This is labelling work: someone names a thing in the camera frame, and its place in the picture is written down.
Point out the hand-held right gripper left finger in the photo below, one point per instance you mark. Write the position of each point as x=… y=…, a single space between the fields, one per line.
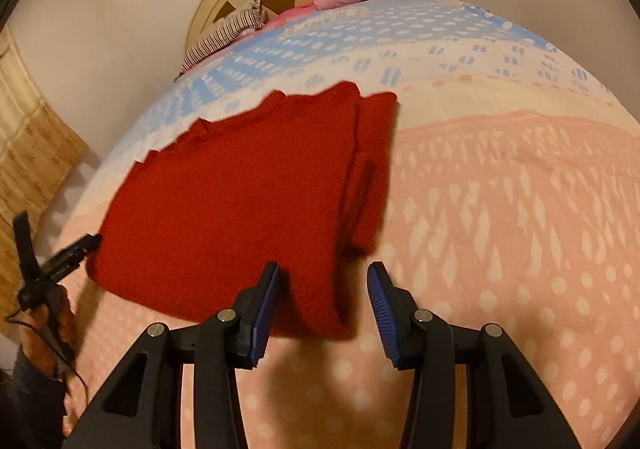
x=265 y=314

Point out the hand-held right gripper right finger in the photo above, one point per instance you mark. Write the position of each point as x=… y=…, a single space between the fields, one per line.
x=382 y=314

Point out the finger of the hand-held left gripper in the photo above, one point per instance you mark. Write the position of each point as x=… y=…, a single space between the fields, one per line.
x=22 y=244
x=70 y=259

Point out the red knitted sweater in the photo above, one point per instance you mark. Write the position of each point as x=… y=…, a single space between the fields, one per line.
x=240 y=209

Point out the person's left forearm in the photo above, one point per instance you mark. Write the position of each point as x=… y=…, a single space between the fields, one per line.
x=30 y=404

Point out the person's left hand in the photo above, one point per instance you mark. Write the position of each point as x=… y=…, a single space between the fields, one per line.
x=50 y=329

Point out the beige floral side curtain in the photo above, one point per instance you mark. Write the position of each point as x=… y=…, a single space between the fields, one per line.
x=30 y=154

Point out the polka-dot bedspread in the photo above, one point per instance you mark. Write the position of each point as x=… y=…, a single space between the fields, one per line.
x=500 y=204

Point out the striped pillow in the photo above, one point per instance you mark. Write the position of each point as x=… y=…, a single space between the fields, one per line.
x=220 y=34

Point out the pink bed sheet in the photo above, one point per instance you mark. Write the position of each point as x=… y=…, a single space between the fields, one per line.
x=292 y=14

